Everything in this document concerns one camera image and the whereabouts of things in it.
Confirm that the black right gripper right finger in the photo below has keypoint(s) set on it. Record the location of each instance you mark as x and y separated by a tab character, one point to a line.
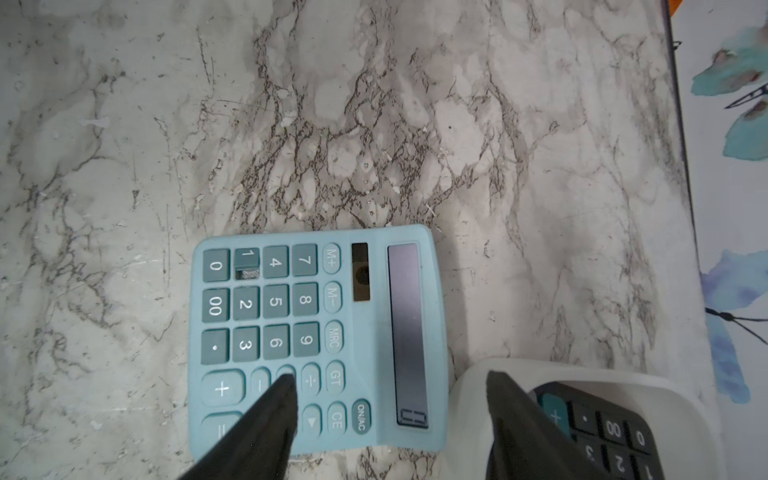
527	445

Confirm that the light blue calculator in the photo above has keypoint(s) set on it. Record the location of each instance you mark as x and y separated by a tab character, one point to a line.
356	317

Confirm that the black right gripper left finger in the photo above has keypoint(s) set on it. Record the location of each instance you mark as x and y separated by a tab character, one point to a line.
259	445

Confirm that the black calculator dark keys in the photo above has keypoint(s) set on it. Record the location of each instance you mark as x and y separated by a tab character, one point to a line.
615	438

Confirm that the white plastic storage box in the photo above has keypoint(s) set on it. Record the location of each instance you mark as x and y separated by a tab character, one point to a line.
686	440

